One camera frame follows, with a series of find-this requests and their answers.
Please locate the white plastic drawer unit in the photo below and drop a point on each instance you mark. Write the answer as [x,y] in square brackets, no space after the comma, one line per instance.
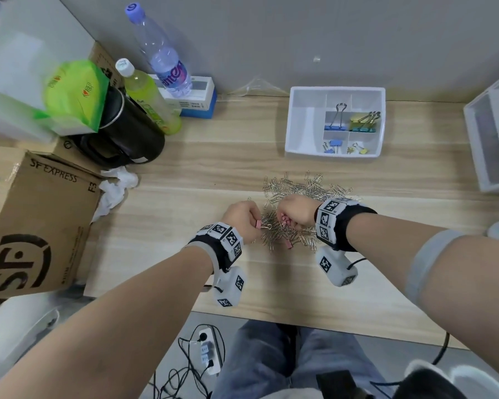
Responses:
[492,137]

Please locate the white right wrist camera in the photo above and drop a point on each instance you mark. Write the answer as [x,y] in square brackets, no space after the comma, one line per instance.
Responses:
[332,265]

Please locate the small blue binder clip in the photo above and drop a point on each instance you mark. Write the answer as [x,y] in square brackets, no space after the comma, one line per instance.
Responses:
[334,144]

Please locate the clear plastic wrapper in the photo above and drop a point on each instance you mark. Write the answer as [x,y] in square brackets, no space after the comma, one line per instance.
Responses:
[258,87]

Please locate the person's right fingers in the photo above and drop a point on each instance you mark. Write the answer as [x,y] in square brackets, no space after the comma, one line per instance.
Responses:
[287,208]

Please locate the black marker-tagged right wristband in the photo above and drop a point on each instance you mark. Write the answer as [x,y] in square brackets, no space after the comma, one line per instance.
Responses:
[332,222]

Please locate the white and blue box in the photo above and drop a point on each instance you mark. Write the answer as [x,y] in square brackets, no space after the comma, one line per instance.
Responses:
[199,99]

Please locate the white compartment organizer tray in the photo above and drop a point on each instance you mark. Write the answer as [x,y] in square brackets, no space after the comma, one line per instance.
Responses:
[307,116]

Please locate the pile of silver paper clips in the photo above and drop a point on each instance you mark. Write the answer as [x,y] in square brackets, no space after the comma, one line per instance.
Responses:
[307,189]

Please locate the black marker-tagged left wristband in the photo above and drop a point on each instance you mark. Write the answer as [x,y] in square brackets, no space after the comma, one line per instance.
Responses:
[222,240]

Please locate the large blue binder clip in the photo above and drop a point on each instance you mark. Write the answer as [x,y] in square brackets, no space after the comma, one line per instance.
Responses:
[337,126]

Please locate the person's legs in jeans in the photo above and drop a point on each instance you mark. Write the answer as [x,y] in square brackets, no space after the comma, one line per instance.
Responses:
[274,361]

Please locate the green tissue packet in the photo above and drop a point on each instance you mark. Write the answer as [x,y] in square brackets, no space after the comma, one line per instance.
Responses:
[75,99]

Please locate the white plastic bag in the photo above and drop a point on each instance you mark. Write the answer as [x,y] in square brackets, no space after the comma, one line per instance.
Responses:
[20,58]

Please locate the large brown cardboard box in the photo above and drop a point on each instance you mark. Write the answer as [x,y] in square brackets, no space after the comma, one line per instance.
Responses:
[29,220]

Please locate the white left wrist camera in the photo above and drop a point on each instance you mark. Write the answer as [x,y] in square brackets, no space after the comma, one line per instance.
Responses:
[229,288]

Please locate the yellow-green drink bottle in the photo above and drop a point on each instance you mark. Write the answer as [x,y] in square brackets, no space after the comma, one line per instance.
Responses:
[147,95]

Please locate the crumpled white tissue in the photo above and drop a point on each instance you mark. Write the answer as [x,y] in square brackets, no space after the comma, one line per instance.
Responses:
[114,186]

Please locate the person's right hand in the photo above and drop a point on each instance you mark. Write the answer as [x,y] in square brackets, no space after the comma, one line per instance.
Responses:
[303,209]

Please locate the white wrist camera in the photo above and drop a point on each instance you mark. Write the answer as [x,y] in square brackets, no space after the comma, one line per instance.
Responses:
[229,288]
[332,265]

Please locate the person's left fingers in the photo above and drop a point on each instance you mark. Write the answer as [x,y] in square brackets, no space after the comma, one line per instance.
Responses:
[255,216]

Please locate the white bin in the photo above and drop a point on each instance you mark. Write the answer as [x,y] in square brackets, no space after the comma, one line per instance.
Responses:
[16,328]

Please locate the large yellow binder clips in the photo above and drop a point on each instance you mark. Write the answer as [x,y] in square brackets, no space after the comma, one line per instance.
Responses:
[364,123]

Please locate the person's left forearm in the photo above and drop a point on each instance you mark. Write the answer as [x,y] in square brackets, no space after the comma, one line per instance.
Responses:
[108,319]

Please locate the person's right forearm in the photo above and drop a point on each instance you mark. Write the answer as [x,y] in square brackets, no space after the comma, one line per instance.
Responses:
[420,261]

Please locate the person's left hand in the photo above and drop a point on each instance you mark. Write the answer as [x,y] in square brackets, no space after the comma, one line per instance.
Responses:
[241,218]

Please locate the small yellow binder clips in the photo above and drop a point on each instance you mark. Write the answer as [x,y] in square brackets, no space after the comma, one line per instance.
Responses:
[359,149]

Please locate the white power strip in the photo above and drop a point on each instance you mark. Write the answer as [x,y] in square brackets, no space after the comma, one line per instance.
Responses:
[208,349]

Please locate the black and white chair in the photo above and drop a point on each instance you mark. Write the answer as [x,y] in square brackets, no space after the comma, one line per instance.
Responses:
[449,382]

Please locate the bunch of pink binder clips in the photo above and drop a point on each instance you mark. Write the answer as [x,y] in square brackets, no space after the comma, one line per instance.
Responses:
[284,221]

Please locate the black electric kettle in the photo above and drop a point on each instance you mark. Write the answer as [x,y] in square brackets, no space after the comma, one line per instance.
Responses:
[124,132]

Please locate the clear water bottle purple cap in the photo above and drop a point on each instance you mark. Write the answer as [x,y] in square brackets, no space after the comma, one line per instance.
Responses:
[164,58]

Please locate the black marker-tagged wristband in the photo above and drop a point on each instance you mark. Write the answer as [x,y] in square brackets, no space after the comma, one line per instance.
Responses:
[332,222]
[222,240]

